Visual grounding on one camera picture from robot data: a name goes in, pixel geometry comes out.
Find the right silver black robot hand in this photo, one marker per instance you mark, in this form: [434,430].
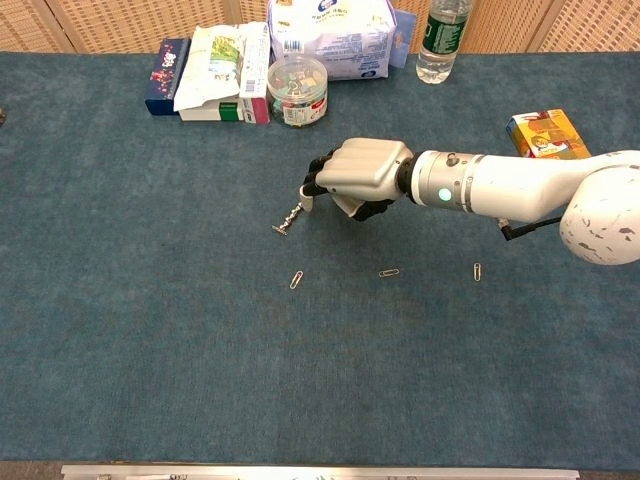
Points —
[360,167]

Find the silver magnetic bead stick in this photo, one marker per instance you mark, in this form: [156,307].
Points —
[292,217]

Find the gold paper clip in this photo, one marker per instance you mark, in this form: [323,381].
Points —
[278,229]
[477,271]
[283,232]
[388,273]
[296,280]

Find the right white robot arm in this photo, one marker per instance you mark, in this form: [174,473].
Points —
[525,185]

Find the clear tub of binder clips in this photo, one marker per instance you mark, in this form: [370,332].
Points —
[297,95]

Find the white blue plastic pack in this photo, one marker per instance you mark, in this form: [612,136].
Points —
[330,40]

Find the white box with pink end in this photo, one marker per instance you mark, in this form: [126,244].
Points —
[255,75]

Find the water bottle with green label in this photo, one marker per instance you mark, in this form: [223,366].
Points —
[440,40]

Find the white box with green end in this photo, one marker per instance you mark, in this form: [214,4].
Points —
[215,111]

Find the white green paper packet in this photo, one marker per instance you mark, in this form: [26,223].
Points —
[210,65]

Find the teal felt table cloth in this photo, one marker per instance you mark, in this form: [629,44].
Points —
[320,350]

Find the yellow orange printed carton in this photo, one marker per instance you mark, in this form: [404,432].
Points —
[545,132]

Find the dark blue printed box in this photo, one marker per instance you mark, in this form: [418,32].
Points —
[165,75]

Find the wicker folding screen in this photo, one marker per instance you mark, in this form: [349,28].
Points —
[125,25]

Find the aluminium rail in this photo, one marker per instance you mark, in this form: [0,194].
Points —
[320,472]

